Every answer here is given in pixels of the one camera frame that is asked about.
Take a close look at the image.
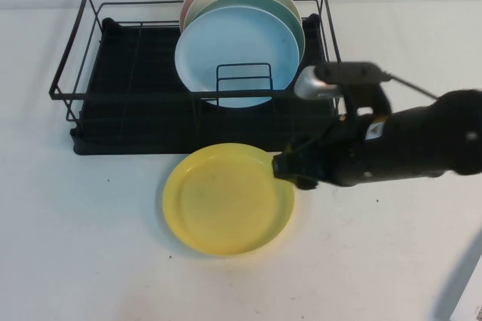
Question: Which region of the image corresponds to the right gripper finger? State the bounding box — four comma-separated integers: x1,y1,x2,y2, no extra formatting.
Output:
294,176,322,191
271,150,303,181

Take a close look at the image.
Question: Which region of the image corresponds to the black camera cable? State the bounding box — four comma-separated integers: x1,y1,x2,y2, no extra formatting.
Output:
382,70,440,100

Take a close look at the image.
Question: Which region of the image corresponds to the black wire dish rack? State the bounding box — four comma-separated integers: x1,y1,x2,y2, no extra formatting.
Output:
48,0,348,123

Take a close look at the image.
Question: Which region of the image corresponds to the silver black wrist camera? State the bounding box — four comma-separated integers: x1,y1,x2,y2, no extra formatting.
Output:
293,60,389,102

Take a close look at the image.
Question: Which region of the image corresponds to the light blue plate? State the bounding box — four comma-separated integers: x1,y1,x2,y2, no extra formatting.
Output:
173,6,301,108

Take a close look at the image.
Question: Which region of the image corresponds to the grey blurred frame bar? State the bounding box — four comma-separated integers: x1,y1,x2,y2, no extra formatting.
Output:
436,236,482,321

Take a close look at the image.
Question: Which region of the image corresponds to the yellow plate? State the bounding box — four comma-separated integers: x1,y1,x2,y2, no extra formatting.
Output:
161,142,297,256

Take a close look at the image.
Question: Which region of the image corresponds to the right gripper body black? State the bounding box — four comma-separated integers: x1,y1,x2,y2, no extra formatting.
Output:
296,117,363,188

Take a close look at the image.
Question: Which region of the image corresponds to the green plate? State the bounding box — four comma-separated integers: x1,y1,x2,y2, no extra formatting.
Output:
191,0,306,63

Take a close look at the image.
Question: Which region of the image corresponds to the black plastic drip tray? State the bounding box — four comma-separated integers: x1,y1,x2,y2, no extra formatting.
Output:
70,14,343,156

